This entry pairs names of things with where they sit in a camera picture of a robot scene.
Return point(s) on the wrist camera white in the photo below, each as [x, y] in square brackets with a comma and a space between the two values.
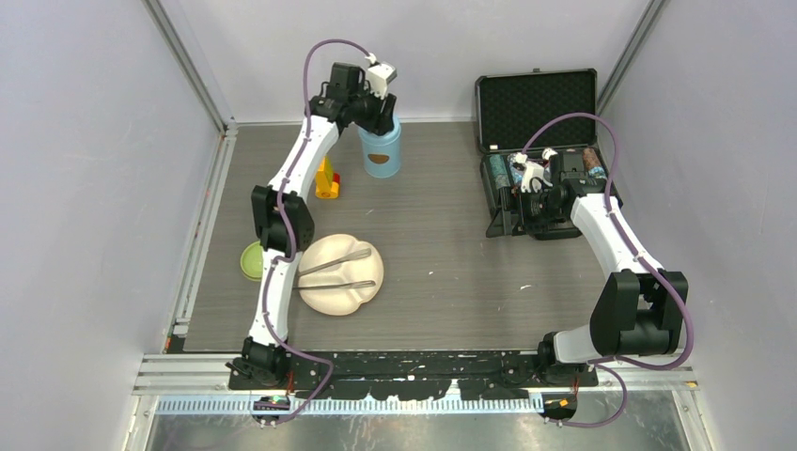
[379, 75]
[534, 176]

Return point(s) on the aluminium front rail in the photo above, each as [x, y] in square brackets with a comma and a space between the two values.
[197, 383]

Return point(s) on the steel tongs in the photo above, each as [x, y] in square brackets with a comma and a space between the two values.
[331, 275]

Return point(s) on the yellow red toy block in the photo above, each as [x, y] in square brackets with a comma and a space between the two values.
[327, 181]

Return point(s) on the light blue cylindrical canister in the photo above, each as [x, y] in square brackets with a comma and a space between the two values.
[382, 153]

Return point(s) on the cream divided plate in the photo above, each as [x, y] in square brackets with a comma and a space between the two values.
[342, 302]

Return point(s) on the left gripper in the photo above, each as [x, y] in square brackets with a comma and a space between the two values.
[383, 123]

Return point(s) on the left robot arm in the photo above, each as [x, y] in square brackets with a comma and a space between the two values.
[283, 222]

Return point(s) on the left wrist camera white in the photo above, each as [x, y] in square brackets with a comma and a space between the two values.
[379, 75]

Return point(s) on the green round lid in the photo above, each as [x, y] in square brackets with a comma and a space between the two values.
[251, 261]

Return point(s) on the black poker chip case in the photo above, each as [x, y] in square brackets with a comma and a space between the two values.
[510, 108]

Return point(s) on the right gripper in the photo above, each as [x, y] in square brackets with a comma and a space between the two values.
[502, 223]

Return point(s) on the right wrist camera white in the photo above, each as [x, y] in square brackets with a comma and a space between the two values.
[534, 176]

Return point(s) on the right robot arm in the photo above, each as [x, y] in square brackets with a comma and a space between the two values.
[638, 311]

